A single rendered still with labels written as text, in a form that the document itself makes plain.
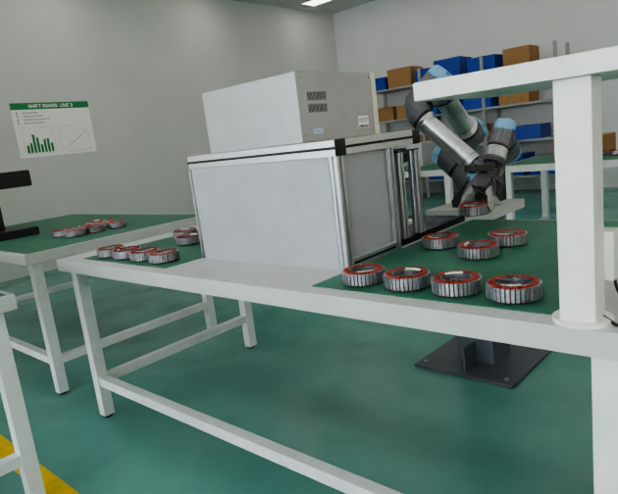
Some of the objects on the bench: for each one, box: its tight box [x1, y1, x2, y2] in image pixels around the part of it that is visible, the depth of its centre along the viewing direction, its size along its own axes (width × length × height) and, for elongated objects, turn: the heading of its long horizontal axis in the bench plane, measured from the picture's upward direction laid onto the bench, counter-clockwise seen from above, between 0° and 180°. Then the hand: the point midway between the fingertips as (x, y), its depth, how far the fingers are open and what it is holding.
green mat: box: [312, 220, 618, 316], centre depth 156 cm, size 94×61×1 cm, turn 169°
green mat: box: [83, 230, 202, 269], centre depth 243 cm, size 94×61×1 cm, turn 169°
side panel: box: [188, 170, 207, 258], centre depth 206 cm, size 28×3×32 cm, turn 169°
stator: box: [422, 231, 459, 250], centre depth 170 cm, size 11×11×4 cm
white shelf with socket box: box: [413, 43, 618, 330], centre depth 109 cm, size 35×37×46 cm
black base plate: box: [401, 216, 465, 247], centre depth 215 cm, size 47×64×2 cm
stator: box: [457, 239, 499, 260], centre depth 152 cm, size 11×11×4 cm
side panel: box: [329, 147, 402, 271], centre depth 162 cm, size 28×3×32 cm, turn 169°
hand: (474, 209), depth 191 cm, fingers closed on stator, 13 cm apart
